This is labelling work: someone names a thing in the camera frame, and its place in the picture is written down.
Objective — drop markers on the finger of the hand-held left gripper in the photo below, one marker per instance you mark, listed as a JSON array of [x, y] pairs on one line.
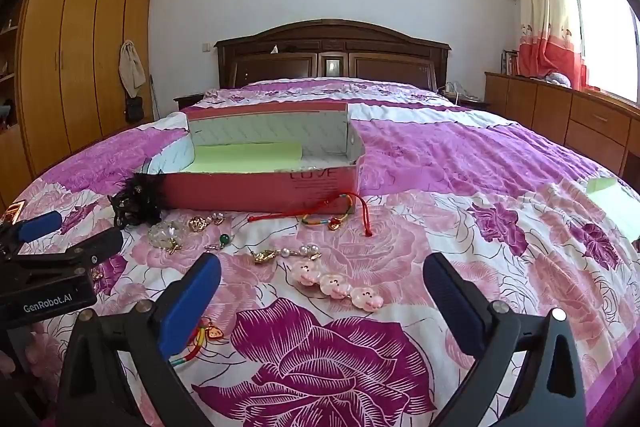
[[95, 247], [40, 224]]

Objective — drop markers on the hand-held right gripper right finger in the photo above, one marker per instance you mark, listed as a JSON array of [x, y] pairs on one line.
[[455, 307]]

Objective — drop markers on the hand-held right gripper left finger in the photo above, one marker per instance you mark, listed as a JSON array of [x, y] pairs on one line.
[[190, 302]]

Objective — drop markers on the black feather hair accessory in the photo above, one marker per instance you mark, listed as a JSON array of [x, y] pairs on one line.
[[137, 202]]

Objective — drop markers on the green bead earring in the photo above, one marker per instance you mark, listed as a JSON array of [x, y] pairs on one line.
[[225, 238]]

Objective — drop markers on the gold pearl hair clip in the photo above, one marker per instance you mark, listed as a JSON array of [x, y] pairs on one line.
[[262, 255]]

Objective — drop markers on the pink cardboard box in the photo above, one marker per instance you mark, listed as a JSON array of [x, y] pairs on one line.
[[225, 189]]

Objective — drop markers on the pink pig hair clip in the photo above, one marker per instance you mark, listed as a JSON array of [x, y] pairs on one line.
[[332, 284]]

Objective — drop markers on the gold pearl brooch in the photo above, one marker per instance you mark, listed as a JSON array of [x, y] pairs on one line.
[[197, 223]]

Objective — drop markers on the pink floral bedspread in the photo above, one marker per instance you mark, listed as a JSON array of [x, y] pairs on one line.
[[400, 217]]

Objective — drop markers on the black hanging bag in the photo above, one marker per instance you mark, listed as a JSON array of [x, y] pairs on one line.
[[134, 111]]

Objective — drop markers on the light green paper sheet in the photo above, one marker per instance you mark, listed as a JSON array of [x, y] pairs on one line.
[[612, 202], [240, 157]]

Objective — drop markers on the wooden wardrobe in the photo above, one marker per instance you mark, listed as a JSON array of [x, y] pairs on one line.
[[75, 57]]

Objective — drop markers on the dark wooden nightstand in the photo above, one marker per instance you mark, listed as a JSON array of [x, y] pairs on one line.
[[189, 101]]

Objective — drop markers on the beige hanging bag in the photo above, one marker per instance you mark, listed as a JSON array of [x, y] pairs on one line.
[[131, 67]]

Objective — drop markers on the wooden side cabinet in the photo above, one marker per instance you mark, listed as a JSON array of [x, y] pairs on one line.
[[550, 107]]

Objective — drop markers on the row of books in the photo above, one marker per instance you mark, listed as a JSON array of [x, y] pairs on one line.
[[510, 63]]

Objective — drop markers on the grey plush toy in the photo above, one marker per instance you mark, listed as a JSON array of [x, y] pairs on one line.
[[559, 78]]

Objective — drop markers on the dark wooden headboard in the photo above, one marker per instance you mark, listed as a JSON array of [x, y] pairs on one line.
[[300, 37]]

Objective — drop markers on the cream and red curtain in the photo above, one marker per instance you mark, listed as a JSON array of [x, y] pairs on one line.
[[547, 32]]

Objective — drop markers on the window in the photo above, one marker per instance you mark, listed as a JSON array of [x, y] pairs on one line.
[[605, 32]]

